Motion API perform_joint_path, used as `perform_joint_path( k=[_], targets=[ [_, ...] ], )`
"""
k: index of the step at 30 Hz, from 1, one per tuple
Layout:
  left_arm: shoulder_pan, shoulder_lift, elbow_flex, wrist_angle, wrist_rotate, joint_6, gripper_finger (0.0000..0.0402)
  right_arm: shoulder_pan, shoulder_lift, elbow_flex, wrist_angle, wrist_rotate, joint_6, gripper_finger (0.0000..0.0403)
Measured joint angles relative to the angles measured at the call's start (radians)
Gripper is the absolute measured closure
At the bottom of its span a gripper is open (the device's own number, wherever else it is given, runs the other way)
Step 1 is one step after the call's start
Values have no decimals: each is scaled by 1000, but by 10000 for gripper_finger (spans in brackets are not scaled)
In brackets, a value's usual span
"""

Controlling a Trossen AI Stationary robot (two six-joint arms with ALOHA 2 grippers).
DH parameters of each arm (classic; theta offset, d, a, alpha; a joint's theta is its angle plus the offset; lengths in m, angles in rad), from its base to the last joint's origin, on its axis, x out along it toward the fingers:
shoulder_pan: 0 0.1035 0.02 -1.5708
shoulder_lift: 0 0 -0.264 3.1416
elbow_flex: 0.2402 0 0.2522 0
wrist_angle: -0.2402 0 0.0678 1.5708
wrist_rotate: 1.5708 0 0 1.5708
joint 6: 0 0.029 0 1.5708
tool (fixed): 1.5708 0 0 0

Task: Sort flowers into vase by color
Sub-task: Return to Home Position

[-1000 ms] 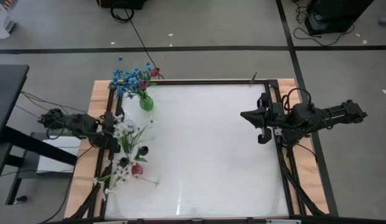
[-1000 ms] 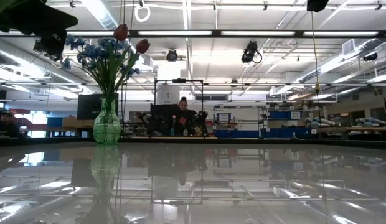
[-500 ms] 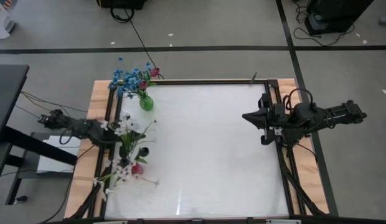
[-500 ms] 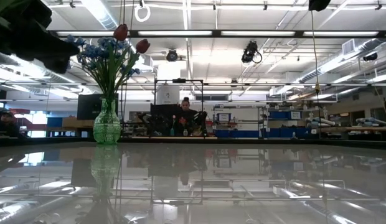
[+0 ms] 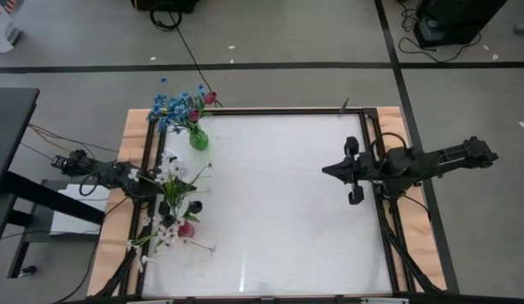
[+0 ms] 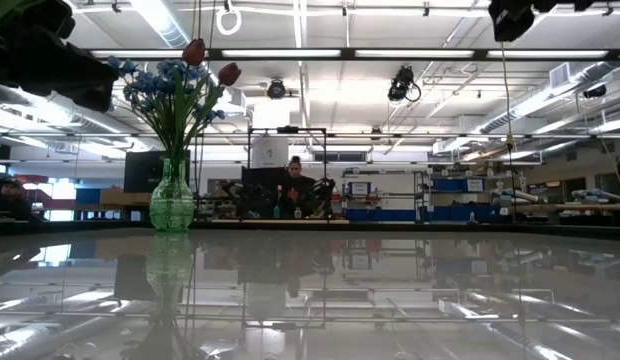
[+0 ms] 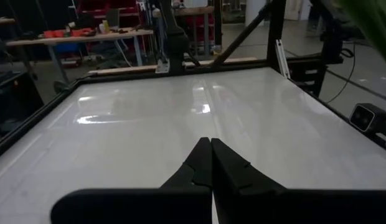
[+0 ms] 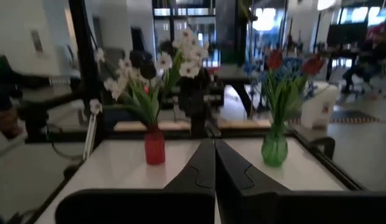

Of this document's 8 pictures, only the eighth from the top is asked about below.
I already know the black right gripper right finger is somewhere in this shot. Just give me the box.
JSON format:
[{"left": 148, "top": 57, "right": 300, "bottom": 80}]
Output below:
[{"left": 215, "top": 139, "right": 386, "bottom": 224}]

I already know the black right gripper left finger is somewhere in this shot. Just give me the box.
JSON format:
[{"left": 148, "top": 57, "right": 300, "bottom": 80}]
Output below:
[{"left": 55, "top": 139, "right": 216, "bottom": 224}]

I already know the person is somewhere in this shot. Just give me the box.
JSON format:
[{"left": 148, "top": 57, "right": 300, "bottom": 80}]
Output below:
[
  {"left": 341, "top": 19, "right": 386, "bottom": 94},
  {"left": 0, "top": 105, "right": 23, "bottom": 140}
]

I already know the black curved handle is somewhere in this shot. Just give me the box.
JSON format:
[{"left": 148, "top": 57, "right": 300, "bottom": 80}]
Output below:
[{"left": 307, "top": 136, "right": 336, "bottom": 160}]

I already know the black rig post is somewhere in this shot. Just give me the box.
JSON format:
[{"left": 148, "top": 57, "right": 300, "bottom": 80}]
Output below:
[{"left": 67, "top": 0, "right": 102, "bottom": 139}]

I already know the white metal bracket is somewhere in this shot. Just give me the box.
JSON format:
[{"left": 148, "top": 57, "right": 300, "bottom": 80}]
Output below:
[{"left": 82, "top": 112, "right": 98, "bottom": 162}]

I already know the black desk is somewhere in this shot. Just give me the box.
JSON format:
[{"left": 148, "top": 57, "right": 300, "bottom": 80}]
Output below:
[{"left": 213, "top": 64, "right": 271, "bottom": 121}]

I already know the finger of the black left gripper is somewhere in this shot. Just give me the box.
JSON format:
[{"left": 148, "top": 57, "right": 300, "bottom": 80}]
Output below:
[
  {"left": 197, "top": 90, "right": 225, "bottom": 110},
  {"left": 171, "top": 93, "right": 199, "bottom": 110}
]

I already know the red glass vase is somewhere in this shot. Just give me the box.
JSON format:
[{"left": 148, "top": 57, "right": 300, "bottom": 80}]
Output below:
[{"left": 144, "top": 125, "right": 166, "bottom": 166}]

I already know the white artificial flower bunch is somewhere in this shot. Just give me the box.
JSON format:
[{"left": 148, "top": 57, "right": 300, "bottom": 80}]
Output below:
[
  {"left": 130, "top": 27, "right": 210, "bottom": 128},
  {"left": 89, "top": 48, "right": 174, "bottom": 131}
]

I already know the blue artificial flower bunch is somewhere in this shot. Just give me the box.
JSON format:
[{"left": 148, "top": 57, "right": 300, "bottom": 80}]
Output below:
[
  {"left": 264, "top": 57, "right": 320, "bottom": 131},
  {"left": 242, "top": 57, "right": 306, "bottom": 131}
]

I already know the green glass vase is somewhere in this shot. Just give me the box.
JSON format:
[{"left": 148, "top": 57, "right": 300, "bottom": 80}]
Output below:
[{"left": 261, "top": 124, "right": 289, "bottom": 168}]

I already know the white plastic bin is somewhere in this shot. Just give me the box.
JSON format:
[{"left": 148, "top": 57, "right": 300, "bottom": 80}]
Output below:
[{"left": 300, "top": 83, "right": 341, "bottom": 131}]

